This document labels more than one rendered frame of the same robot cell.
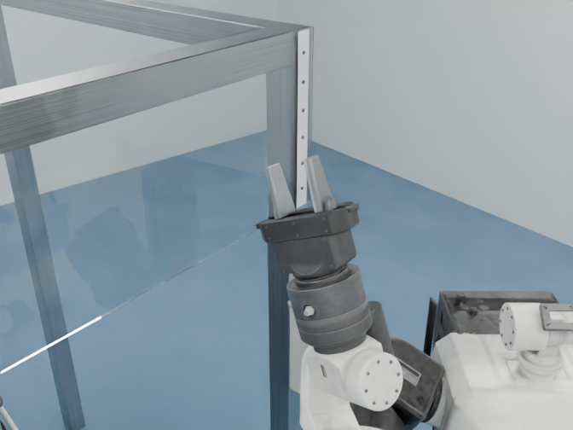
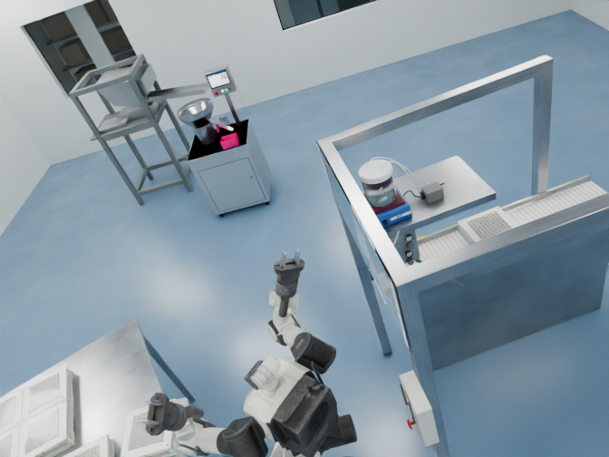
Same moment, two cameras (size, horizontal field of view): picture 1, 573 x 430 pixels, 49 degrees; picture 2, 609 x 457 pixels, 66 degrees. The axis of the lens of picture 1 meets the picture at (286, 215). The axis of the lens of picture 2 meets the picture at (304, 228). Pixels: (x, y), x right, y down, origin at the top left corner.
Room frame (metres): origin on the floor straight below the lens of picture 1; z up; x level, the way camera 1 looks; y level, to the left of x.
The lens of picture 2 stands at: (1.76, -0.81, 2.78)
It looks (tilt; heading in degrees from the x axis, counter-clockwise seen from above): 38 degrees down; 141
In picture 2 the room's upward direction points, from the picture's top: 21 degrees counter-clockwise
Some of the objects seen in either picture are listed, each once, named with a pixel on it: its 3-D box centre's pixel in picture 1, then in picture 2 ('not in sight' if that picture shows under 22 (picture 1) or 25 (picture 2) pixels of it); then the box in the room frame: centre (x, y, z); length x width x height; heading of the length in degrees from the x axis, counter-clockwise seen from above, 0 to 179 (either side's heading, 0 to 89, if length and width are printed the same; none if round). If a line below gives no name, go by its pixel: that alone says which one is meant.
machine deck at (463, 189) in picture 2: not in sight; (416, 198); (0.73, 0.78, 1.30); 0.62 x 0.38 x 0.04; 50
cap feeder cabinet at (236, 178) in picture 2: not in sight; (233, 170); (-1.99, 1.65, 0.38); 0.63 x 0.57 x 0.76; 40
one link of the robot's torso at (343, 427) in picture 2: not in sight; (320, 432); (0.78, -0.32, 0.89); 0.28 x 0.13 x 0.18; 45
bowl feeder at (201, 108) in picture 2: not in sight; (207, 121); (-2.06, 1.66, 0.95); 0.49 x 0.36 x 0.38; 40
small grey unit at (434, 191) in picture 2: not in sight; (430, 193); (0.82, 0.78, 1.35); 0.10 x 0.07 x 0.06; 50
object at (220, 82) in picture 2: not in sight; (227, 99); (-1.92, 1.89, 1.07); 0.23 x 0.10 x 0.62; 40
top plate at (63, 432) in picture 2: not in sight; (43, 431); (-0.43, -1.03, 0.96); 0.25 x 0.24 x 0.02; 152
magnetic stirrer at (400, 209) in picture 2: not in sight; (383, 206); (0.66, 0.61, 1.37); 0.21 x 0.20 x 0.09; 140
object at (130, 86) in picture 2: not in sight; (160, 135); (-2.92, 1.56, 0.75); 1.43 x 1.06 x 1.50; 40
